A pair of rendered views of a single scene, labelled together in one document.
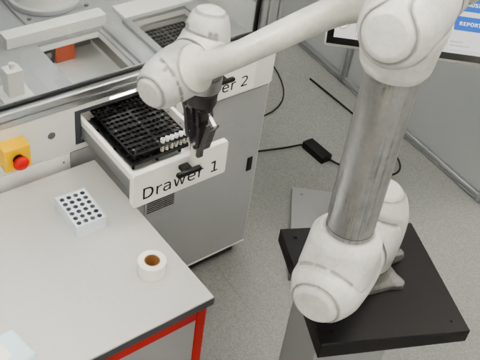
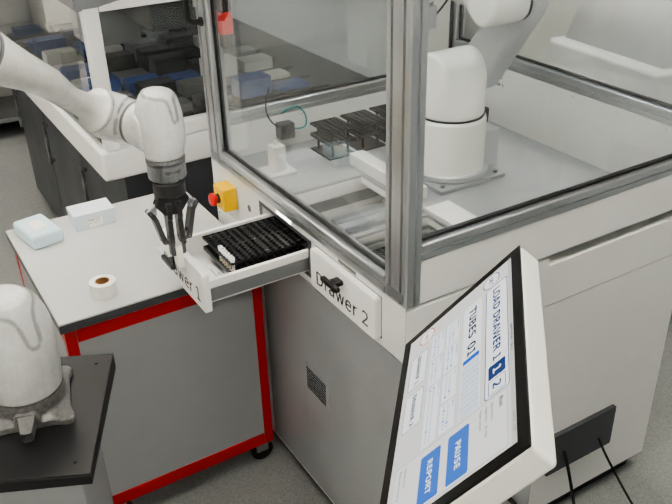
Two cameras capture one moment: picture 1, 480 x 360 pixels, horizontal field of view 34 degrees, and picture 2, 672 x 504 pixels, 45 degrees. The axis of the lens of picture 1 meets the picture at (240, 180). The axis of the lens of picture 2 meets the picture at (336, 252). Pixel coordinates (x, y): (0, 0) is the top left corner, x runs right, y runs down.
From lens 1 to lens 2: 271 cm
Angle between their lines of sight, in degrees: 79
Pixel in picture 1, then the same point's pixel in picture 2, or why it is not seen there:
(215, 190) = (361, 450)
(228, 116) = (365, 357)
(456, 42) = (403, 479)
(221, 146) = (198, 275)
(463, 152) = not seen: outside the picture
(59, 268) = (125, 253)
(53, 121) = (249, 195)
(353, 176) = not seen: outside the picture
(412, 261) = (19, 458)
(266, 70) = (396, 338)
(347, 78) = not seen: outside the picture
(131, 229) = (160, 282)
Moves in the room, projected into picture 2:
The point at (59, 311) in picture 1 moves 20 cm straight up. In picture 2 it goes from (80, 255) to (67, 193)
